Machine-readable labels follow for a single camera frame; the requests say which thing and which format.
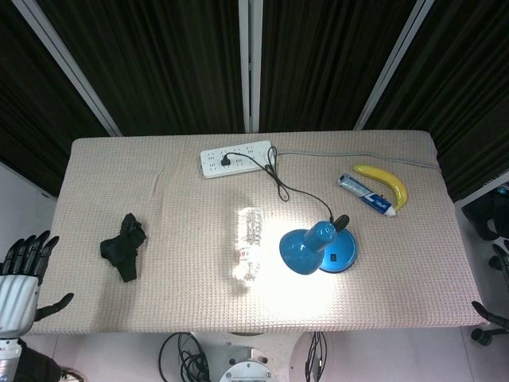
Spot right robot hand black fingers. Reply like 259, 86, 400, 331
471, 301, 509, 329

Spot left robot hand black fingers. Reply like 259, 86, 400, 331
0, 230, 76, 341

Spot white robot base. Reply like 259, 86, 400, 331
219, 342, 277, 382

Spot blue desk lamp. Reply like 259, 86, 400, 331
278, 214, 359, 276

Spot black office chair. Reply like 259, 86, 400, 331
461, 183, 509, 348

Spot black crumpled cloth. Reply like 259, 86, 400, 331
99, 212, 147, 283

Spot black curtain panel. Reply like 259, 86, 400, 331
36, 0, 246, 137
258, 0, 421, 132
0, 0, 111, 197
362, 0, 509, 202

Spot yellow banana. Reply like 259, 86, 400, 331
353, 163, 409, 211

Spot blue white toothpaste tube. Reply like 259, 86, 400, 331
337, 172, 400, 218

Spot beige waffle tablecloth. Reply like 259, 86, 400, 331
31, 130, 492, 335

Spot clear plastic water bottle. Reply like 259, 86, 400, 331
231, 206, 266, 283

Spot white power strip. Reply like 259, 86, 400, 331
199, 139, 280, 180

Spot black cables with plugs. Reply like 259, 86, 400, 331
304, 331, 328, 382

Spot black cable bundle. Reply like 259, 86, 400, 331
159, 332, 211, 382

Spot white partition frame post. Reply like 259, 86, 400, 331
10, 0, 122, 137
353, 0, 437, 131
238, 0, 264, 134

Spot black lamp power cable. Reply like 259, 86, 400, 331
220, 146, 336, 224

